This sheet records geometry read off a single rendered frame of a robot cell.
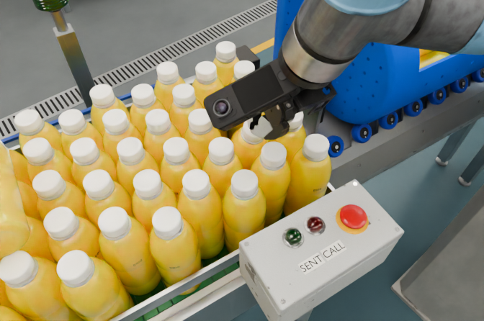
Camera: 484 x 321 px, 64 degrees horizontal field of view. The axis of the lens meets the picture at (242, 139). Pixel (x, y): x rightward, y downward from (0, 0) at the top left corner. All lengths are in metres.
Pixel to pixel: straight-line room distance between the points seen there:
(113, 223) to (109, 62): 2.15
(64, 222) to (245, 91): 0.30
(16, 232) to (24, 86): 2.17
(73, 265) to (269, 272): 0.24
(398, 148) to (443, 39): 0.60
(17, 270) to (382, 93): 0.61
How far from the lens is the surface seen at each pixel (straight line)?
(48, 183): 0.63
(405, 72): 0.73
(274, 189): 0.63
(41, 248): 0.65
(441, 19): 0.39
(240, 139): 0.65
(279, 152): 0.60
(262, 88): 0.46
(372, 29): 0.37
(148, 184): 0.58
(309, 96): 0.50
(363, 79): 0.76
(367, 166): 0.93
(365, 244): 0.55
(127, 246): 0.58
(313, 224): 0.53
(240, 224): 0.61
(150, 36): 2.82
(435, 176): 2.13
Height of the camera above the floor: 1.57
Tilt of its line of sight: 50 degrees down
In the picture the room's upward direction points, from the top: straight up
